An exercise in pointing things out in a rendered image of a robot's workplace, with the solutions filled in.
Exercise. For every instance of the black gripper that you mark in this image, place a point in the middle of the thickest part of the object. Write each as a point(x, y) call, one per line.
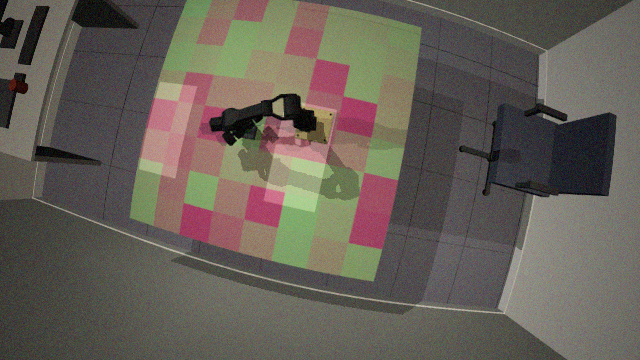
point(228, 137)

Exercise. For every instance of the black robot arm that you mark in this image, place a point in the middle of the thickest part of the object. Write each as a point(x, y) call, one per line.
point(235, 119)

